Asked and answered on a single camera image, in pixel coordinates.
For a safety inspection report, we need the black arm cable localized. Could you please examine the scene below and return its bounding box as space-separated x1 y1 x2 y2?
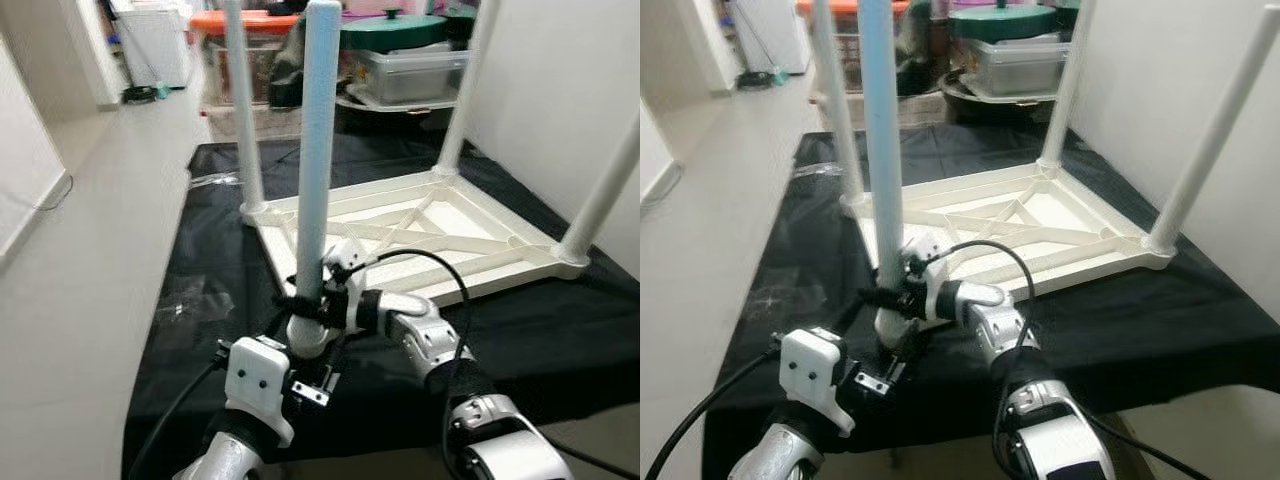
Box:
645 340 786 480
930 240 1211 480
345 248 641 480
125 350 231 480

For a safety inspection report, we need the white plastic children table top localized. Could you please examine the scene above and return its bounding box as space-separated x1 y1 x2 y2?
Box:
840 160 1179 301
240 170 593 311

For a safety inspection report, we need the black round basin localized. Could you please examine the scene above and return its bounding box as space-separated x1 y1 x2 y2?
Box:
942 75 1066 126
335 85 461 136

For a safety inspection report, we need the clear tape patch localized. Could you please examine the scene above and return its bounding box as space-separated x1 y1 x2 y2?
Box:
750 275 821 316
155 275 236 321

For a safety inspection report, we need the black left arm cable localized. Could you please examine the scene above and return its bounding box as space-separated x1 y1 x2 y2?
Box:
125 350 231 480
645 340 786 480

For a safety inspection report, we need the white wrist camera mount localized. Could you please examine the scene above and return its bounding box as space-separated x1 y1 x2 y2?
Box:
780 328 858 438
322 240 373 336
903 232 951 321
225 337 296 448

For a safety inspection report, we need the pink plastic container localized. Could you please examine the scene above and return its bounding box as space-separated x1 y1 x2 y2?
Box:
342 5 451 19

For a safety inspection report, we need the clear plastic storage box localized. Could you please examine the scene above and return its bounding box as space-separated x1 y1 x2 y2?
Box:
965 38 1076 98
355 48 471 106

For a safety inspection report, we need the white appliance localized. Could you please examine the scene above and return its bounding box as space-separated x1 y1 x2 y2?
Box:
735 0 813 73
115 0 193 89

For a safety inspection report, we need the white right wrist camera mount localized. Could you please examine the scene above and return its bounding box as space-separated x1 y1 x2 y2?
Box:
903 232 951 321
322 240 373 336

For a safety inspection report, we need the clear box with orange lid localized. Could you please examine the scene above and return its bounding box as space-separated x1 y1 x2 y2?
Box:
190 10 301 106
798 0 906 96

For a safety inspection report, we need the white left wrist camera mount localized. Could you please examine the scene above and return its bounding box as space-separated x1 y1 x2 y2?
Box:
780 328 858 438
225 337 296 448

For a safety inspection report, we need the shiny black plastic bag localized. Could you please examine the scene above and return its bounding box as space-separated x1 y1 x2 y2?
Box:
268 20 306 109
898 15 946 99

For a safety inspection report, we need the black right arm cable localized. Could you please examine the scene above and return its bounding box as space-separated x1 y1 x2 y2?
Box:
930 240 1211 480
345 248 641 480

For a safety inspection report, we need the mop with green head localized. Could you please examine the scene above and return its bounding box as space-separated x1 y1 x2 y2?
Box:
120 20 171 103
738 10 791 91

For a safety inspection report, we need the dark green round lid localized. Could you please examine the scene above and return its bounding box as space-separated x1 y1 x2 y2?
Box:
950 0 1061 43
340 8 451 53

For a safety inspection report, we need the grey cloth covered ledge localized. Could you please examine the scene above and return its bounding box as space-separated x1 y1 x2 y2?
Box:
205 100 301 141
815 92 906 131

